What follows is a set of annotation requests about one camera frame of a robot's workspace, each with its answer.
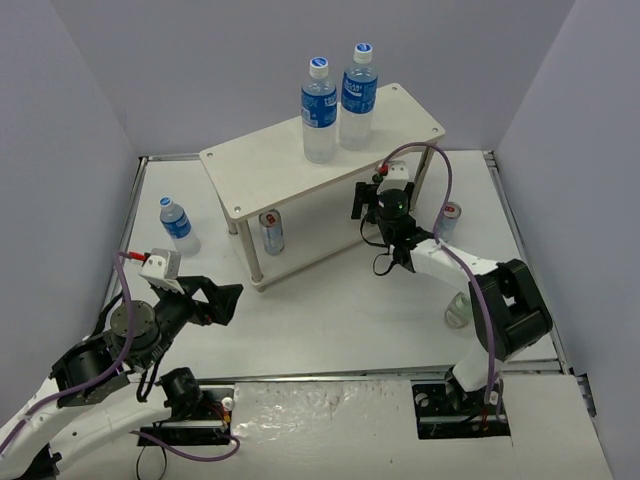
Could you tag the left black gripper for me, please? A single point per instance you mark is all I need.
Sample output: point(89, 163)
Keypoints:
point(197, 301)

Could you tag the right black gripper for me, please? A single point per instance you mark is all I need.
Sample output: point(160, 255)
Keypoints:
point(368, 201)

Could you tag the silver energy drink can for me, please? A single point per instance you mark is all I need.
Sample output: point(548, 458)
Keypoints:
point(446, 222)
point(271, 228)

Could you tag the pocari sweat bottle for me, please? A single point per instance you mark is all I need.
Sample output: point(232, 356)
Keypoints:
point(178, 226)
point(358, 97)
point(319, 112)

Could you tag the clear green-cap Chang bottle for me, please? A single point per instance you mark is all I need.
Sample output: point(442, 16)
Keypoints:
point(459, 313)

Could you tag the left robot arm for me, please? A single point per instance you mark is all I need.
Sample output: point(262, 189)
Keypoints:
point(133, 339)

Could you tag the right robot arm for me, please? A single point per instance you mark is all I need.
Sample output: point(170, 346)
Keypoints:
point(508, 310)

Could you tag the white two-tier wooden shelf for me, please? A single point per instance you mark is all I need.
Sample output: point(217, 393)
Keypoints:
point(267, 170)

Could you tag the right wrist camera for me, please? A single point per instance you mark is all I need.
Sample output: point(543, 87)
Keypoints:
point(393, 175)

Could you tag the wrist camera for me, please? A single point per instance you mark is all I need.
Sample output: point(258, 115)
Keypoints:
point(161, 270)
point(393, 175)

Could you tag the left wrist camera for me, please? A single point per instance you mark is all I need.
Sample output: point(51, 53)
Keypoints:
point(161, 270)

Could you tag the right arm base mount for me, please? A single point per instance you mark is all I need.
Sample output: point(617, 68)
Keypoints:
point(444, 411)

